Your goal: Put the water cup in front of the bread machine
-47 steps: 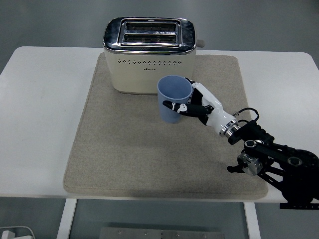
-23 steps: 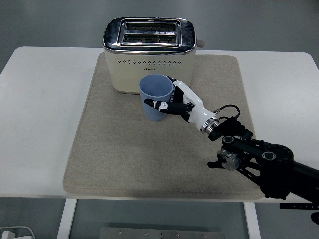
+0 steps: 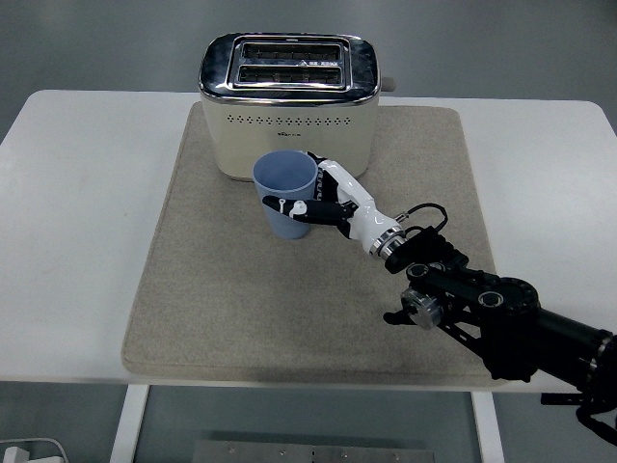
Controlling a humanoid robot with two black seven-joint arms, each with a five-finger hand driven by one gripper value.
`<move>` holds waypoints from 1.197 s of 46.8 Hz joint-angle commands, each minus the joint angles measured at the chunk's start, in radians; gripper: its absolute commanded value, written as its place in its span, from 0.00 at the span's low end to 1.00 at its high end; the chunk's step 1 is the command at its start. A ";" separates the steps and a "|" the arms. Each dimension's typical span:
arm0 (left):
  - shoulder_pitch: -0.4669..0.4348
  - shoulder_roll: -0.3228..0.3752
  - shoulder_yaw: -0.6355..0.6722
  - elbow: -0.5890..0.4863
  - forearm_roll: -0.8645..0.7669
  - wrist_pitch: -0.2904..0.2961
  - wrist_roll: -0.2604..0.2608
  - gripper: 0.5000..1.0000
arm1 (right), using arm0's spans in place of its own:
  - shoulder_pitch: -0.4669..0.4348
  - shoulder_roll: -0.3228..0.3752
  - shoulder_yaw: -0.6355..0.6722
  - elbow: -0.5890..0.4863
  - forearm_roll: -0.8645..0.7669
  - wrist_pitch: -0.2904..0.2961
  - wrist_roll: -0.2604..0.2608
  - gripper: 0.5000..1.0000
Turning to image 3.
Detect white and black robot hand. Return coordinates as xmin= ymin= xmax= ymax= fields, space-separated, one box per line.
xmin=261 ymin=151 xmax=400 ymax=253

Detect light blue plastic cup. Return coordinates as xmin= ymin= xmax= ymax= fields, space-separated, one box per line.
xmin=253 ymin=150 xmax=319 ymax=240

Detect cream and chrome toaster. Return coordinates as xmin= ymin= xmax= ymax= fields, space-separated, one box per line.
xmin=198 ymin=32 xmax=399 ymax=183

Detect beige fabric table mat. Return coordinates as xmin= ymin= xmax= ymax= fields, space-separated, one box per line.
xmin=120 ymin=103 xmax=520 ymax=387

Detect white table leg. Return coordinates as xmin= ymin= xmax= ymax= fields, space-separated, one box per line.
xmin=470 ymin=391 xmax=505 ymax=463
xmin=108 ymin=385 xmax=151 ymax=463

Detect black table control panel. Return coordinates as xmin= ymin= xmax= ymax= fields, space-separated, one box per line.
xmin=540 ymin=393 xmax=585 ymax=406

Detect white power strip with cable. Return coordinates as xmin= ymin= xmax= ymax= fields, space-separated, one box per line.
xmin=0 ymin=436 xmax=68 ymax=463

